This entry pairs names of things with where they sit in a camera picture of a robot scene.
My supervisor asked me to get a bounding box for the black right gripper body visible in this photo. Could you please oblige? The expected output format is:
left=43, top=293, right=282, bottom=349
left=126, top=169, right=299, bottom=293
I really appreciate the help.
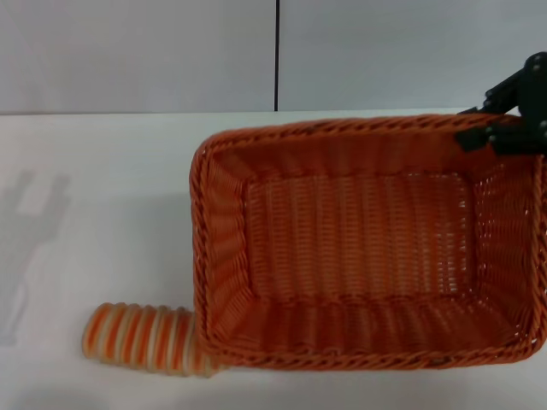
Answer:
left=517, top=51, right=547, bottom=129

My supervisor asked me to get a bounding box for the orange woven plastic basket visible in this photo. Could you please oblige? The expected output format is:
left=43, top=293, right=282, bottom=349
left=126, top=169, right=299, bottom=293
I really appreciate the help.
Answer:
left=186, top=114, right=547, bottom=384

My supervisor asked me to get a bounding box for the orange striped bread roll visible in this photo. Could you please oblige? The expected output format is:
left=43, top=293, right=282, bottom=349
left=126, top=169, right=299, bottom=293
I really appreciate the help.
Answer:
left=81, top=302, right=214, bottom=380

